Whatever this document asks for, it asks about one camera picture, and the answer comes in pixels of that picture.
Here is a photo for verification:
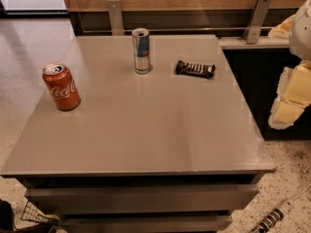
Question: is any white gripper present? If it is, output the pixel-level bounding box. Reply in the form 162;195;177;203
268;0;311;130

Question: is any black rxbar chocolate bar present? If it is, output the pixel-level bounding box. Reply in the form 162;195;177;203
175;60;216;79

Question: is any silver blue red bull can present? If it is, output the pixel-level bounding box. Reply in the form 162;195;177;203
132;28;151;74

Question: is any white power strip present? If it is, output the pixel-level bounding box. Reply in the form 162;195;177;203
250;183;311;233

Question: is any grey drawer cabinet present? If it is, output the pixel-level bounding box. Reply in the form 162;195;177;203
2;35;275;233

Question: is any red coca-cola can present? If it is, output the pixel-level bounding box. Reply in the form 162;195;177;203
42;62;81;111

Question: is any right metal bracket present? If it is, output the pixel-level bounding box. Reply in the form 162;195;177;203
243;0;272;44

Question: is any metal bracket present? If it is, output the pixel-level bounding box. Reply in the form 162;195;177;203
243;0;272;44
107;0;124;36

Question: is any left metal bracket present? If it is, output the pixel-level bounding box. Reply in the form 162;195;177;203
107;0;124;36

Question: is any black wire basket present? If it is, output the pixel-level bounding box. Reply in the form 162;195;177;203
13;202;59;233

